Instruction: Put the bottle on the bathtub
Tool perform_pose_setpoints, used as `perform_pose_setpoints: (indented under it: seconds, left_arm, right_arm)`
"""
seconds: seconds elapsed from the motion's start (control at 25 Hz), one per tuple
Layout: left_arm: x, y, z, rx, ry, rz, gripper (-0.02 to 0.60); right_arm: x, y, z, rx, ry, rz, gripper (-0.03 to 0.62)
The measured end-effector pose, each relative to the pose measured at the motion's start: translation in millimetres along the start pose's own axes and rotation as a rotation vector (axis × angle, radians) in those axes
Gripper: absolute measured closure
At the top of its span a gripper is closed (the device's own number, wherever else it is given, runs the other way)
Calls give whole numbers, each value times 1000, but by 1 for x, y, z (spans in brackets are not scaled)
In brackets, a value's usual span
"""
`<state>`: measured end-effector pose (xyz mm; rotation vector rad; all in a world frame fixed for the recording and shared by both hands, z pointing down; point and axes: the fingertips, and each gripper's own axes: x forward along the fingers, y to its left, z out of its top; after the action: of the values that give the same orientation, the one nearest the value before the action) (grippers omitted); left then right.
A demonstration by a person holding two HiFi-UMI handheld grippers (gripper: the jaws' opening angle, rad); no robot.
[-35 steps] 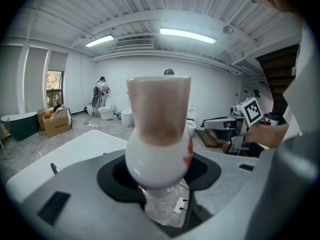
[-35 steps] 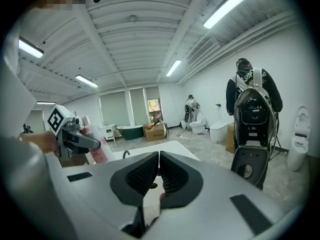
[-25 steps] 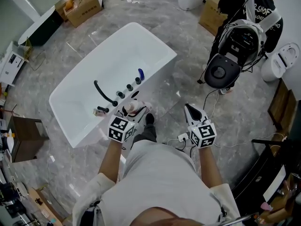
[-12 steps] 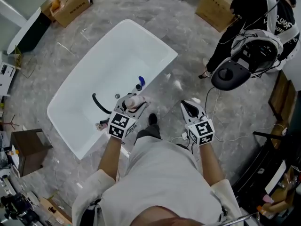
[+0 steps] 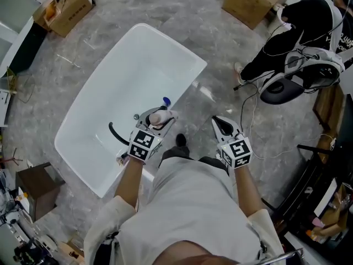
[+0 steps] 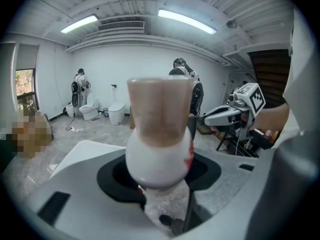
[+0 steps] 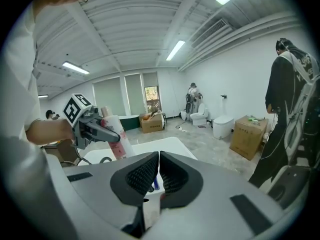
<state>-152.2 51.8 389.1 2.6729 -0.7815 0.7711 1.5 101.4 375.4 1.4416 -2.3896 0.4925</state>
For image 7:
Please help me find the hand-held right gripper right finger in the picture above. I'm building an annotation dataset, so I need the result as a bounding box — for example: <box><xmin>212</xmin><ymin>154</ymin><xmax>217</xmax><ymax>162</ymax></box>
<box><xmin>147</xmin><ymin>150</ymin><xmax>300</xmax><ymax>240</ymax></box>

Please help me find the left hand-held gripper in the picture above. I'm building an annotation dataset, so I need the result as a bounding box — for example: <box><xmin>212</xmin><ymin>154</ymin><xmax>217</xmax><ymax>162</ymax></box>
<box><xmin>62</xmin><ymin>93</ymin><xmax>122</xmax><ymax>150</ymax></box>

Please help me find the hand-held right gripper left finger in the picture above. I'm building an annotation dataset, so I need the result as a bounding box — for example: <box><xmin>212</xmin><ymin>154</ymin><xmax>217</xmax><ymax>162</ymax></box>
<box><xmin>62</xmin><ymin>150</ymin><xmax>160</xmax><ymax>240</ymax></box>

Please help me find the pink white bottle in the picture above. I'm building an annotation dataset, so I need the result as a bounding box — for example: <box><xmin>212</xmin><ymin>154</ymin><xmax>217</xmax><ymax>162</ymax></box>
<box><xmin>100</xmin><ymin>105</ymin><xmax>136</xmax><ymax>160</ymax></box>

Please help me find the white bathtub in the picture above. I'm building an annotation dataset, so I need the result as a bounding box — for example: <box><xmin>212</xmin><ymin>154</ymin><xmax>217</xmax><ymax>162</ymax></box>
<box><xmin>76</xmin><ymin>136</ymin><xmax>199</xmax><ymax>169</ymax></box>

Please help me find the person's left forearm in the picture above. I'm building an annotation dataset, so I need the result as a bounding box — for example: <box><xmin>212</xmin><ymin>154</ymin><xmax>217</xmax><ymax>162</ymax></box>
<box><xmin>24</xmin><ymin>118</ymin><xmax>75</xmax><ymax>145</ymax></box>

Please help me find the dark green storage bin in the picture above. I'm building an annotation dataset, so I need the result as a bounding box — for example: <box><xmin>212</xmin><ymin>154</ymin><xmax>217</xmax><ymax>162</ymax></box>
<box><xmin>119</xmin><ymin>114</ymin><xmax>141</xmax><ymax>131</ymax></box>

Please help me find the brown wooden cabinet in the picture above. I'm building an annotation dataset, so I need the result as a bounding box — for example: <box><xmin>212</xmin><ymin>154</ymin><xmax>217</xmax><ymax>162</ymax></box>
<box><xmin>42</xmin><ymin>138</ymin><xmax>81</xmax><ymax>167</ymax></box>

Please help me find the open cardboard box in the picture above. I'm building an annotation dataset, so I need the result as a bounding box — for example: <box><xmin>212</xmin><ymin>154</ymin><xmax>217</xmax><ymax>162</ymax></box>
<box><xmin>141</xmin><ymin>112</ymin><xmax>165</xmax><ymax>134</ymax></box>

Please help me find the window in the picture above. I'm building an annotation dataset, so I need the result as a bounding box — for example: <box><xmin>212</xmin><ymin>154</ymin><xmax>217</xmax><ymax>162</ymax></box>
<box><xmin>144</xmin><ymin>85</ymin><xmax>161</xmax><ymax>114</ymax></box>

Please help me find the short grey roller blind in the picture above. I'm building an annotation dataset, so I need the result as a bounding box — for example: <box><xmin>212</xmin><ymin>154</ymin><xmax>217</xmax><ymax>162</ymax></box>
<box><xmin>142</xmin><ymin>71</ymin><xmax>160</xmax><ymax>87</ymax></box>

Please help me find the large closed cardboard box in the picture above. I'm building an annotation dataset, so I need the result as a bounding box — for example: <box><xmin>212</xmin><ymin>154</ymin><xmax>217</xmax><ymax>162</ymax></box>
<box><xmin>229</xmin><ymin>115</ymin><xmax>270</xmax><ymax>161</ymax></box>

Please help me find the white rounded toilet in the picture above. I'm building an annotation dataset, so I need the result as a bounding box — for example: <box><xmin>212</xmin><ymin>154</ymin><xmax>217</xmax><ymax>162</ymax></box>
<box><xmin>212</xmin><ymin>115</ymin><xmax>235</xmax><ymax>139</ymax></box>

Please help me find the white toilet with tank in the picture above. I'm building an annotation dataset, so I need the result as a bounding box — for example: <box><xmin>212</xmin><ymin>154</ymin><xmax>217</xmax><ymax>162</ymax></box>
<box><xmin>189</xmin><ymin>103</ymin><xmax>210</xmax><ymax>127</ymax></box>

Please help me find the person in white shirt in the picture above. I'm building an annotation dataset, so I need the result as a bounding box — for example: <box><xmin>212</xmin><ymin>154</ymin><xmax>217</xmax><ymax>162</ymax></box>
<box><xmin>3</xmin><ymin>2</ymin><xmax>43</xmax><ymax>145</ymax></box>

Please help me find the ceiling air vent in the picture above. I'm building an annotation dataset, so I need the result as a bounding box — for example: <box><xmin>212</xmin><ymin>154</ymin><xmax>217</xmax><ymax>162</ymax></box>
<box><xmin>192</xmin><ymin>18</ymin><xmax>233</xmax><ymax>49</ymax></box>

